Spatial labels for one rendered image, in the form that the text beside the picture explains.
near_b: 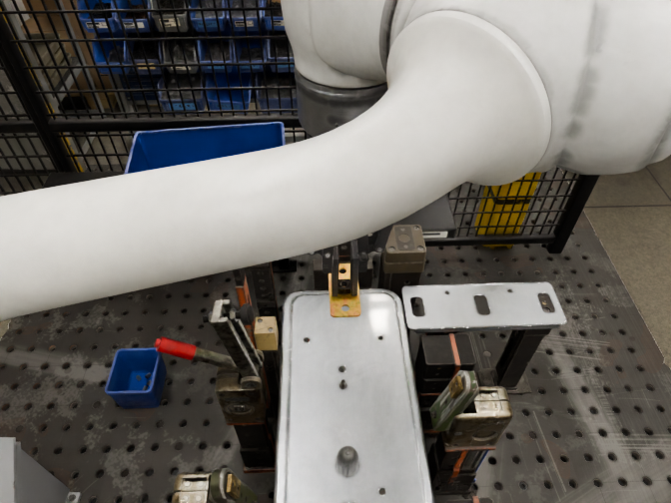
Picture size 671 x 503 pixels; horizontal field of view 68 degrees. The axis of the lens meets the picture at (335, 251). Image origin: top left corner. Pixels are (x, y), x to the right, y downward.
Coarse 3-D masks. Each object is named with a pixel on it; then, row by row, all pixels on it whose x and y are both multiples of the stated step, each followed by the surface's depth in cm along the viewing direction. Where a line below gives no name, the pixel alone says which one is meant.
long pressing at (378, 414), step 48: (288, 336) 87; (336, 336) 87; (384, 336) 87; (288, 384) 81; (336, 384) 81; (384, 384) 81; (288, 432) 76; (336, 432) 76; (384, 432) 76; (288, 480) 71; (336, 480) 71; (384, 480) 71
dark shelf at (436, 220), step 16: (48, 176) 114; (64, 176) 113; (80, 176) 113; (96, 176) 113; (112, 176) 113; (432, 208) 106; (448, 208) 106; (400, 224) 102; (416, 224) 102; (432, 224) 102; (448, 224) 102
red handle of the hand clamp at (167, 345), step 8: (160, 344) 69; (168, 344) 70; (176, 344) 70; (184, 344) 71; (192, 344) 72; (168, 352) 70; (176, 352) 70; (184, 352) 70; (192, 352) 71; (200, 352) 72; (208, 352) 73; (216, 352) 73; (200, 360) 72; (208, 360) 72; (216, 360) 73; (224, 360) 73; (232, 360) 74; (232, 368) 74; (256, 368) 76
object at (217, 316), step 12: (216, 300) 66; (228, 300) 66; (216, 312) 65; (228, 312) 66; (240, 312) 65; (252, 312) 66; (216, 324) 64; (228, 324) 64; (240, 324) 69; (228, 336) 66; (240, 336) 71; (228, 348) 68; (240, 348) 68; (252, 348) 74; (240, 360) 71; (252, 360) 76; (252, 372) 73
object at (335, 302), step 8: (344, 264) 66; (344, 280) 62; (344, 288) 62; (336, 296) 62; (344, 296) 62; (352, 296) 62; (336, 304) 61; (344, 304) 61; (352, 304) 61; (336, 312) 60; (344, 312) 60; (352, 312) 60; (360, 312) 60
